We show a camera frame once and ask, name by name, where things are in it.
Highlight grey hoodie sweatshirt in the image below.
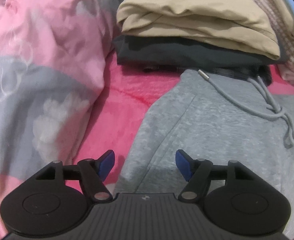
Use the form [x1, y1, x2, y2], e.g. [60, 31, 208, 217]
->
[115, 70, 294, 238]

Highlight pink bed sheet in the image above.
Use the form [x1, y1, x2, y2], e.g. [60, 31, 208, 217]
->
[0, 47, 294, 240]

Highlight folded black garment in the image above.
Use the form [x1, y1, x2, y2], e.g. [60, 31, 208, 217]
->
[113, 35, 288, 86]

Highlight pink grey floral quilt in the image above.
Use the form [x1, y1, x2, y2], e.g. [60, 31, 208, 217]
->
[0, 0, 123, 180]

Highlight folded checked pink garment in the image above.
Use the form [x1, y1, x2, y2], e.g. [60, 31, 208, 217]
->
[255, 0, 294, 85]

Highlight folded beige garment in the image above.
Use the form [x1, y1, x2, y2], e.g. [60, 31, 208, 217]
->
[117, 0, 280, 60]

